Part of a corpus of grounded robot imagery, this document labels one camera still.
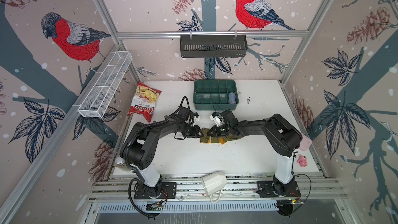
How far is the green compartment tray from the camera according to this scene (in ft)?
3.39

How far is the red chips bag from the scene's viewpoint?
99 centimetres

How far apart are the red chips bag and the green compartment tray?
297 mm
